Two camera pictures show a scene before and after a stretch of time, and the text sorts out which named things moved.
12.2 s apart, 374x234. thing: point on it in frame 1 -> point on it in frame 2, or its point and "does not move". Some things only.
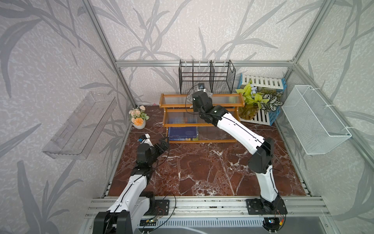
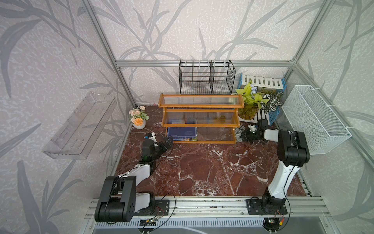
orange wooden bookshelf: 184,126 does not move
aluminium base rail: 226,206 does not move
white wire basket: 318,129 does not move
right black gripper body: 194,107 -> 250,136
